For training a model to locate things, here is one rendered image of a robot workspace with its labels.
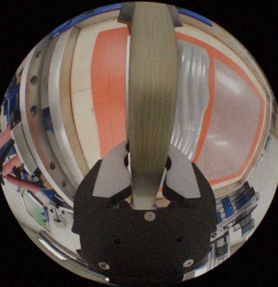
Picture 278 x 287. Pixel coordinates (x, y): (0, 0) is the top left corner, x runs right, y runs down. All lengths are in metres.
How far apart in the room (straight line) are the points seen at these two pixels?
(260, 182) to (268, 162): 0.69
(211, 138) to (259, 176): 3.70
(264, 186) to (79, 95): 3.99
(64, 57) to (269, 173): 3.92
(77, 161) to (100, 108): 0.13
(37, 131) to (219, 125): 0.38
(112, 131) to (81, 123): 0.07
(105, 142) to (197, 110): 0.18
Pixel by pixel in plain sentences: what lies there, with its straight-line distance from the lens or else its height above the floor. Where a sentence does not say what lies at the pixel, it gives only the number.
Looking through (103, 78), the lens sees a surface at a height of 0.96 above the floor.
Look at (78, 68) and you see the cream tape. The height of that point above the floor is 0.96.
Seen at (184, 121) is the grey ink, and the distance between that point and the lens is 0.17.
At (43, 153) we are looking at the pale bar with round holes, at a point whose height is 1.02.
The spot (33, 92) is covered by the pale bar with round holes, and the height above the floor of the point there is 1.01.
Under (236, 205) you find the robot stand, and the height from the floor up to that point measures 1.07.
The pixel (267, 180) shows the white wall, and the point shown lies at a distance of 3.80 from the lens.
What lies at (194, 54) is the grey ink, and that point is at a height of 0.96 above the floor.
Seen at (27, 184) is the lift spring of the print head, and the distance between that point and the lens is 0.67.
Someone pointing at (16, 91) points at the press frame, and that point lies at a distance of 0.65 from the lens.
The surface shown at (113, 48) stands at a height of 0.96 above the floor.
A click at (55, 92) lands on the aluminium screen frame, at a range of 0.20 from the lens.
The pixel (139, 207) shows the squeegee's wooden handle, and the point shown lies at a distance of 0.15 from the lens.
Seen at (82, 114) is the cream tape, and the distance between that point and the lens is 0.20.
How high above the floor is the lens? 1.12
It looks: 58 degrees down
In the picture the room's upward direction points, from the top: 176 degrees counter-clockwise
